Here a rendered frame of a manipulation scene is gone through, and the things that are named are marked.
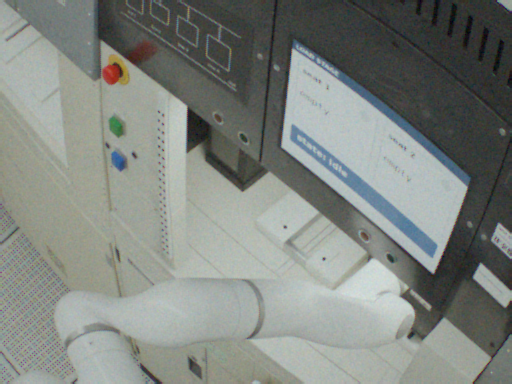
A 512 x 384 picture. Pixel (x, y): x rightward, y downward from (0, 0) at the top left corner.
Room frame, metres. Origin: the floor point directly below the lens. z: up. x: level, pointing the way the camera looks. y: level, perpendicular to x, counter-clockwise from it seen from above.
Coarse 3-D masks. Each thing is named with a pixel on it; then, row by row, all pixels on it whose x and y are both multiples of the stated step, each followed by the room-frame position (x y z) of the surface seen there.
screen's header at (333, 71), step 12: (300, 48) 0.76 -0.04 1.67; (312, 60) 0.74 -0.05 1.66; (324, 60) 0.73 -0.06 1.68; (336, 72) 0.72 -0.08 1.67; (348, 84) 0.71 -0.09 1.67; (372, 96) 0.68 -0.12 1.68; (384, 108) 0.67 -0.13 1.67; (396, 120) 0.66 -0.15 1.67; (408, 132) 0.65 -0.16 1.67; (420, 144) 0.64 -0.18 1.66; (432, 144) 0.62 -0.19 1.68; (444, 156) 0.61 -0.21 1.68; (456, 168) 0.60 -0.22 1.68; (468, 180) 0.58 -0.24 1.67
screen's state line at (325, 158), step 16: (304, 144) 0.74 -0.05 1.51; (320, 160) 0.72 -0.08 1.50; (336, 160) 0.71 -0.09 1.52; (352, 176) 0.69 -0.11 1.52; (368, 192) 0.67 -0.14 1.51; (384, 208) 0.65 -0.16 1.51; (400, 224) 0.63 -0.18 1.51; (416, 240) 0.61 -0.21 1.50; (432, 240) 0.60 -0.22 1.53; (432, 256) 0.59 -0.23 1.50
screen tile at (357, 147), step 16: (304, 64) 0.75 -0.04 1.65; (304, 80) 0.75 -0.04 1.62; (320, 80) 0.73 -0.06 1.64; (320, 96) 0.73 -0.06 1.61; (336, 96) 0.72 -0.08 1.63; (304, 112) 0.74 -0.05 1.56; (352, 112) 0.70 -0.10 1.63; (368, 112) 0.69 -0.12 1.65; (320, 128) 0.73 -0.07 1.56; (336, 128) 0.71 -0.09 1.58; (352, 128) 0.70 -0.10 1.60; (368, 128) 0.68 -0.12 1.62; (336, 144) 0.71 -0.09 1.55; (352, 144) 0.70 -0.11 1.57; (368, 144) 0.68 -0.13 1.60; (352, 160) 0.69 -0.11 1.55; (368, 160) 0.68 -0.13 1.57
